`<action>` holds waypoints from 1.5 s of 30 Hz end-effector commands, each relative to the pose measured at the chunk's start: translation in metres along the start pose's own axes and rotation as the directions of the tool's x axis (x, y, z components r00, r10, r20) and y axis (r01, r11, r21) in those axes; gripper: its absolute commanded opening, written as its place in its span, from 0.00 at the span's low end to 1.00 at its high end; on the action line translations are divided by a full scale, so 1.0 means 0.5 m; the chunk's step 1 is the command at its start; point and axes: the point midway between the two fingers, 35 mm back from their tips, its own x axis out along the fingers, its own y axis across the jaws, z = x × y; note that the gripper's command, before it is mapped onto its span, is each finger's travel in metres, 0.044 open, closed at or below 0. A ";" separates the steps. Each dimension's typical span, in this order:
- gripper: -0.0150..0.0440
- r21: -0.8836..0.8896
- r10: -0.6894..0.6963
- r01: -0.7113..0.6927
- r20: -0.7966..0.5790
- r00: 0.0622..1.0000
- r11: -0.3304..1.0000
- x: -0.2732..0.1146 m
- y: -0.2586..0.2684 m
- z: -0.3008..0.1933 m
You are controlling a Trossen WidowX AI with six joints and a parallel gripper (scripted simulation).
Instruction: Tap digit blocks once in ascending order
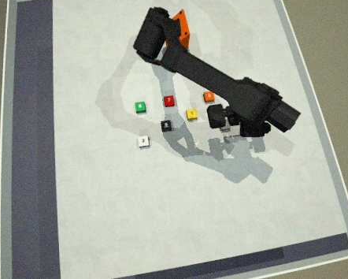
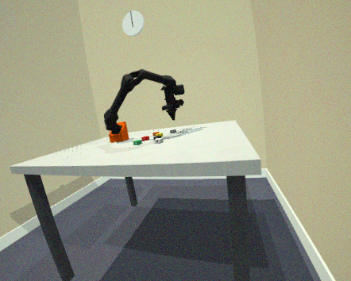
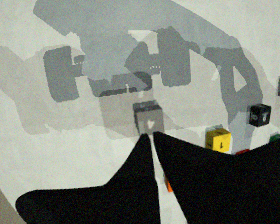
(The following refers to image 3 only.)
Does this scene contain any yellow block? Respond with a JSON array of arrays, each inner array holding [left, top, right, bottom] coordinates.
[[205, 128, 231, 153]]

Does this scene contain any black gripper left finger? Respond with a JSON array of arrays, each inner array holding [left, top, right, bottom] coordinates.
[[15, 133, 161, 224]]

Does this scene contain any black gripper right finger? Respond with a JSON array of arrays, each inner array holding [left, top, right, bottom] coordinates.
[[152, 132, 280, 224]]

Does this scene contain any green block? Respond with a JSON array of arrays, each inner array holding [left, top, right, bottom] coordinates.
[[269, 134, 280, 142]]

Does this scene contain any black digit block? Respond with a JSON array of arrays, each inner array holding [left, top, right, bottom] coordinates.
[[249, 103, 271, 127]]

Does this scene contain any orange block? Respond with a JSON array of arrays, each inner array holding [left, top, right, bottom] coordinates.
[[165, 176, 172, 192]]

